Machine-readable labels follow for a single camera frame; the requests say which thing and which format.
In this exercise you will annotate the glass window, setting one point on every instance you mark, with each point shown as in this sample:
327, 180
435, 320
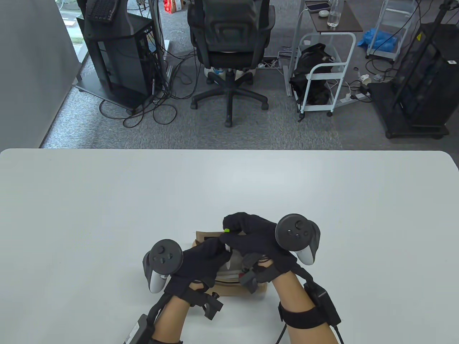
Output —
73, 32

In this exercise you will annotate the black VR controller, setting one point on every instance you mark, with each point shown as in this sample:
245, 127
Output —
163, 256
296, 231

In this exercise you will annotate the brown side table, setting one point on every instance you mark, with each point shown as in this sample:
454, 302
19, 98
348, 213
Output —
344, 23

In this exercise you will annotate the beige fabric pencil pouch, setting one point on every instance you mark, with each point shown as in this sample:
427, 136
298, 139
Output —
233, 289

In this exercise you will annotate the white metal trolley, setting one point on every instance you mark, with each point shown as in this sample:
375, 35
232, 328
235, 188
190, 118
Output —
328, 66

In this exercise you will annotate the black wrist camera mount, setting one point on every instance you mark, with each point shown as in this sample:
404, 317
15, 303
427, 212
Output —
251, 279
211, 308

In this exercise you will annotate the person's left forearm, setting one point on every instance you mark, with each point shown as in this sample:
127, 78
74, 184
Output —
172, 322

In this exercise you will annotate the white rolling cart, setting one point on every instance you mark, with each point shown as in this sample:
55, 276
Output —
385, 53

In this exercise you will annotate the black bag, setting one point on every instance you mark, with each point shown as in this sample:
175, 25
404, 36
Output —
315, 53

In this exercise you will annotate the black computer cart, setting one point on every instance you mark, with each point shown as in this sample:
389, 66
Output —
118, 61

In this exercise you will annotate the person's left hand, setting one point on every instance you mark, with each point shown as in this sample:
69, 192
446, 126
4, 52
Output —
200, 261

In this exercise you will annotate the black equipment rack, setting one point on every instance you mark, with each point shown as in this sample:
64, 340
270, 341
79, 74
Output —
426, 71

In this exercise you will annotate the white and blue plastic bag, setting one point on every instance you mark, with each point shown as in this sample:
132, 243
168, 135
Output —
215, 71

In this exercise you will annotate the black office chair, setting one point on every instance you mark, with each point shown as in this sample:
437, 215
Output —
229, 32

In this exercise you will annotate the smartphone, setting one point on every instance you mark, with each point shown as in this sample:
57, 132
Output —
317, 6

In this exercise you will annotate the white power strip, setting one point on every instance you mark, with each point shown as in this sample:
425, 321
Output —
346, 98
267, 65

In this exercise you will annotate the green capped white twist pen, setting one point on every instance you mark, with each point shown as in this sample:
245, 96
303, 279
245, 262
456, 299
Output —
226, 230

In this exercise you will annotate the white paper cup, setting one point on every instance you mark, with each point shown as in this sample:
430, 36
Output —
365, 79

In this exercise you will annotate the white computer mouse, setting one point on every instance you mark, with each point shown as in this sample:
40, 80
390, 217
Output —
323, 13

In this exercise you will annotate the clear water bottle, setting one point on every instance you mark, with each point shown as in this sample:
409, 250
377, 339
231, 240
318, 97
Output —
333, 18

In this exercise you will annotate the black keyboard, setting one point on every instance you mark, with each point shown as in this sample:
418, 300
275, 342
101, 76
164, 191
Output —
100, 10

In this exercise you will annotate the person's right hand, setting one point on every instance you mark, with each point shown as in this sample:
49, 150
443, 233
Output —
258, 233

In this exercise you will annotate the black wrist sensor box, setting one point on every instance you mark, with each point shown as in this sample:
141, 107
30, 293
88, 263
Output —
138, 331
324, 301

